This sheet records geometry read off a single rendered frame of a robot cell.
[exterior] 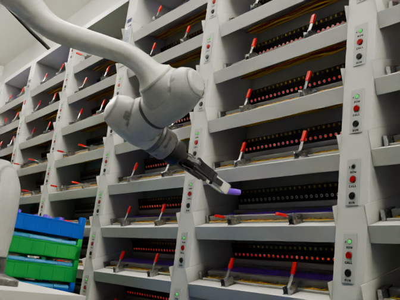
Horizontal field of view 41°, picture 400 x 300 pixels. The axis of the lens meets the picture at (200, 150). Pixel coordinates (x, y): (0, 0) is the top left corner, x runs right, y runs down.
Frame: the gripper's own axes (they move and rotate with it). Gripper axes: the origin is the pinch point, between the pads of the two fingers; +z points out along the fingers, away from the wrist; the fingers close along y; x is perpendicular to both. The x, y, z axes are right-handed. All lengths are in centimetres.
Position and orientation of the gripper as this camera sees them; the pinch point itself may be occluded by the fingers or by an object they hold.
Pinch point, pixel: (218, 183)
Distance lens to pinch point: 159.1
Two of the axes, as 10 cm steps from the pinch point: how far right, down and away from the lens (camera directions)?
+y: 5.4, 0.2, -8.4
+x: 4.6, -8.5, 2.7
